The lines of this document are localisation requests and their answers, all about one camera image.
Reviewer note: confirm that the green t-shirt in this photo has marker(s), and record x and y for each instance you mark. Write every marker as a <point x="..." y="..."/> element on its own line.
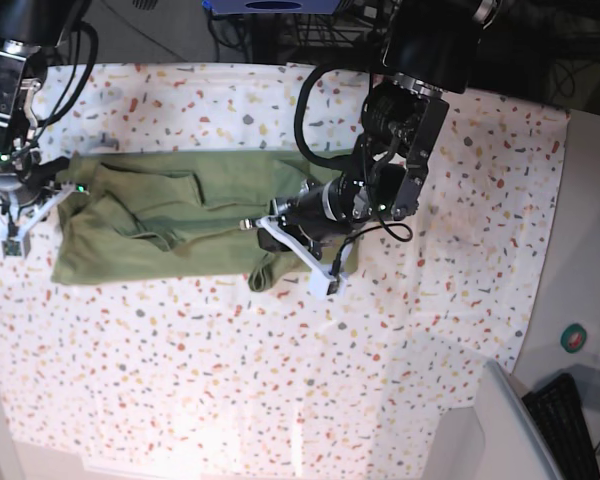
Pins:
<point x="149" y="216"/>

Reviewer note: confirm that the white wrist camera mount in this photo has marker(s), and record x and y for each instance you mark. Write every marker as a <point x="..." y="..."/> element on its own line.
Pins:
<point x="325" y="279"/>
<point x="17" y="220"/>

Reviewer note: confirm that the black keyboard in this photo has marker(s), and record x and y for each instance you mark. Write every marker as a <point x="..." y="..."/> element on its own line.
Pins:
<point x="556" y="410"/>

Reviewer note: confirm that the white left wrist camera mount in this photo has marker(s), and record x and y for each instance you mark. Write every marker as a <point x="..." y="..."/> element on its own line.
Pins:
<point x="325" y="279"/>

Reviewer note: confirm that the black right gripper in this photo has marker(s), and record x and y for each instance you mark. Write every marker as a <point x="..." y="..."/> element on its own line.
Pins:
<point x="31" y="182"/>

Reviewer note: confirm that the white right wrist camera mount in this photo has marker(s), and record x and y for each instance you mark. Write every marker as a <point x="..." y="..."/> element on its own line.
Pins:
<point x="17" y="220"/>

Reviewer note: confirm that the terrazzo pattern tablecloth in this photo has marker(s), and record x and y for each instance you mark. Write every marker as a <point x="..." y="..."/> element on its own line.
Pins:
<point x="200" y="376"/>

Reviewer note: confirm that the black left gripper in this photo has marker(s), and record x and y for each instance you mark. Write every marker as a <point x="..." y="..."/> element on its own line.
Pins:
<point x="319" y="214"/>

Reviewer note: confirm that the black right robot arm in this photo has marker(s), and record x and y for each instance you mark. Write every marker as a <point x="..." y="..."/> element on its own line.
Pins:
<point x="27" y="30"/>

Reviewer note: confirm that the green tape roll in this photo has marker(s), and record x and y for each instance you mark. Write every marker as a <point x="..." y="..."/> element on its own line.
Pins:
<point x="573" y="338"/>

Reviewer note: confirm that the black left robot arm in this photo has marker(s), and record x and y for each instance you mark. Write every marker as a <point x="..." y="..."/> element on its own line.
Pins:
<point x="428" y="50"/>

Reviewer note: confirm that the grey monitor edge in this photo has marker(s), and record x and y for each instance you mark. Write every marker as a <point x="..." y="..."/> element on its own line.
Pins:
<point x="513" y="446"/>

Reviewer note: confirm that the blue box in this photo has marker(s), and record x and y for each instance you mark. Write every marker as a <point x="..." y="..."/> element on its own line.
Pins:
<point x="228" y="7"/>

